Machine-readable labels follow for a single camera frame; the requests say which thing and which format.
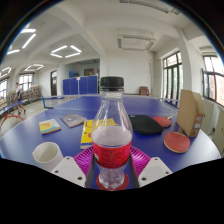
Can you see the wide black-framed window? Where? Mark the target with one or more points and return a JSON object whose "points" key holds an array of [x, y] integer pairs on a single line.
{"points": [[213, 83]]}

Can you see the blue table with red legs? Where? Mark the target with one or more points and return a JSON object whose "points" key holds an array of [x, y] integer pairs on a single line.
{"points": [[10, 108]]}

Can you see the brown door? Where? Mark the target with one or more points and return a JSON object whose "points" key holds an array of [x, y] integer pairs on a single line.
{"points": [[54, 85]]}

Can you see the brown chair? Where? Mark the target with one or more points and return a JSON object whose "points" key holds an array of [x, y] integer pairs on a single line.
{"points": [[144, 91]]}

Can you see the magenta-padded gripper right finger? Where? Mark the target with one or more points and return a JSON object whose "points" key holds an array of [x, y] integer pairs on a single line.
{"points": [[154, 170]]}

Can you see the clear bottle with red label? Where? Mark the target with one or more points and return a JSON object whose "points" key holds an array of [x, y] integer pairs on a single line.
{"points": [[112, 151]]}

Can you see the white-framed window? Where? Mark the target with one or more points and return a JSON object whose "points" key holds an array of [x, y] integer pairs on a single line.
{"points": [[25, 82], [3, 88]]}

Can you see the group of ceiling lights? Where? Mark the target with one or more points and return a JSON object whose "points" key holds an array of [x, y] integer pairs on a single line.
{"points": [[29, 40]]}

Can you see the white ceiling air conditioner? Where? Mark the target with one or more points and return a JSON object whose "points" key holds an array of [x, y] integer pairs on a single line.
{"points": [[136, 42]]}

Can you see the table tennis net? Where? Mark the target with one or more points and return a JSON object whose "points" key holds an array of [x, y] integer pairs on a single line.
{"points": [[166, 101]]}

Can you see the brown cardboard box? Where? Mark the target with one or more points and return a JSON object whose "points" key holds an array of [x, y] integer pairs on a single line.
{"points": [[190, 113]]}

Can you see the tall black-framed window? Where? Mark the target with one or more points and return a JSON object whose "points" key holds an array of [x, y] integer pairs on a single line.
{"points": [[172, 76]]}

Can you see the small blue and yellow book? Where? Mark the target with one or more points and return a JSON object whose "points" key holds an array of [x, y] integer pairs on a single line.
{"points": [[50, 126]]}

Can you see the folded blue table tennis tables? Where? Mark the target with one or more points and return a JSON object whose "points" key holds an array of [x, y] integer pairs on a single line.
{"points": [[80, 86]]}

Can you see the beige cabinet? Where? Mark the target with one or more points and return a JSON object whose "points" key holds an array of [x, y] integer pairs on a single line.
{"points": [[219, 133], [208, 116]]}

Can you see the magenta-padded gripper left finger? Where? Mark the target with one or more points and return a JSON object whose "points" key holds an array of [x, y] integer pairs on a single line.
{"points": [[68, 170]]}

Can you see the white mug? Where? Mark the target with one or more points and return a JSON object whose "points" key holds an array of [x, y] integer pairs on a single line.
{"points": [[46, 156]]}

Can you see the dark wall picture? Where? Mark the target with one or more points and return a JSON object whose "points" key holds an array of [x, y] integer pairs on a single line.
{"points": [[90, 72]]}

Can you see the low shelf unit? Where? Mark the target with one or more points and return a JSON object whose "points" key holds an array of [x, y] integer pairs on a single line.
{"points": [[35, 92]]}

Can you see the red table tennis paddle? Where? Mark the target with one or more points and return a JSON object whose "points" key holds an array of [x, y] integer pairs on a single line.
{"points": [[176, 142], [162, 121]]}

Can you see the person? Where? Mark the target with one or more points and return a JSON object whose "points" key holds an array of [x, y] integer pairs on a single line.
{"points": [[18, 95]]}

